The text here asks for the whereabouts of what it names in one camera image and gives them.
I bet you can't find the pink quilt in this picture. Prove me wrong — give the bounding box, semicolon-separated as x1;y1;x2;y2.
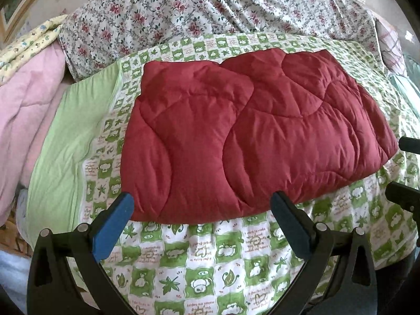
0;41;71;227

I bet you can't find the yellow floral blanket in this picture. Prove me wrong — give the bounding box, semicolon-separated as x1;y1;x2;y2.
0;15;68;79

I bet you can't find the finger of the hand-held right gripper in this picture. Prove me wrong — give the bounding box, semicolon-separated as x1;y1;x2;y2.
385;181;420;211
398;136;420;154

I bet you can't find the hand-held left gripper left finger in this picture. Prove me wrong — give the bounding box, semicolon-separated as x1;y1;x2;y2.
27;191;138;315

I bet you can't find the green checked bed sheet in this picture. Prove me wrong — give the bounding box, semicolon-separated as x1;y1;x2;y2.
24;31;420;315

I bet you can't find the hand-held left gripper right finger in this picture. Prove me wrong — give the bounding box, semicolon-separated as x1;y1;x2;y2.
270;190;378;315

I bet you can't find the teal cloth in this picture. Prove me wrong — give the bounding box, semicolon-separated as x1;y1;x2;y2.
389;54;420;119

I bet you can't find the orange cloth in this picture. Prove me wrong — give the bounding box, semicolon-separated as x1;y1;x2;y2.
0;220;32;256

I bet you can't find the red quilted blanket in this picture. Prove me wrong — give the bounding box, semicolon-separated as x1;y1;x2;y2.
120;48;399;225

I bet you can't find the pale blue cloth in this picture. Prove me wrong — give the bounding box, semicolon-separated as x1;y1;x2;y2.
0;253;33;309

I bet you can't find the gold framed wall picture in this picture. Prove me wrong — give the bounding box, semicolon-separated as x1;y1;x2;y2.
0;0;63;45

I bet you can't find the pink plaid pillow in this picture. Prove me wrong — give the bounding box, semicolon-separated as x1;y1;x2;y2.
374;18;407;76

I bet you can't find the rose floral quilt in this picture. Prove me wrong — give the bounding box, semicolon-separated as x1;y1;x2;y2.
57;0;381;82

